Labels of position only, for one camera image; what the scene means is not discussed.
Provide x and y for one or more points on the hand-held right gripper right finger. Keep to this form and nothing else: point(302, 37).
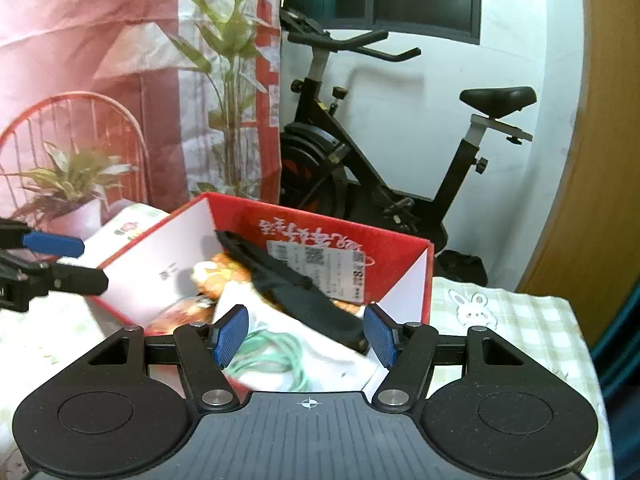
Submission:
point(382, 335)

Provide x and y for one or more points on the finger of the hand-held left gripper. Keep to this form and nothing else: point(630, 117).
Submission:
point(75, 277)
point(50, 244)

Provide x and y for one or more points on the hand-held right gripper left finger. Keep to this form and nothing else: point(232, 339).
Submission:
point(231, 335)

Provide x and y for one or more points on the black cloth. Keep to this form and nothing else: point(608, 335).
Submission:
point(310, 300)

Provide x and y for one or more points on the red cardboard box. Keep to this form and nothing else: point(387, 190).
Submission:
point(390, 245)

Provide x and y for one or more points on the white plastic bag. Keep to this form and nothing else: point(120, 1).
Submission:
point(267, 322)

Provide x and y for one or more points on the orange printed packet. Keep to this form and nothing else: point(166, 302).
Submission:
point(180, 317)

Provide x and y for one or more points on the orange snack packet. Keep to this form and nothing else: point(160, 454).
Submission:
point(225, 270)

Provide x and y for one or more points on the black bag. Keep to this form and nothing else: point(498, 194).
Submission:
point(462, 270)

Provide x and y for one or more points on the green checked printed cloth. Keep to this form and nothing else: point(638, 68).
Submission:
point(525, 310)

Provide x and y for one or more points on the black exercise bike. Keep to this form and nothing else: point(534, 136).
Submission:
point(310, 160)

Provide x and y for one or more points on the blue curtain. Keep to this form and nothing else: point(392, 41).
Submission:
point(625, 385)

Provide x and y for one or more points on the wooden door panel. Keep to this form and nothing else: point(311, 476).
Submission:
point(600, 160)

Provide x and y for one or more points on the red plant printed wall cloth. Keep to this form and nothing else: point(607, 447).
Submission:
point(100, 60)

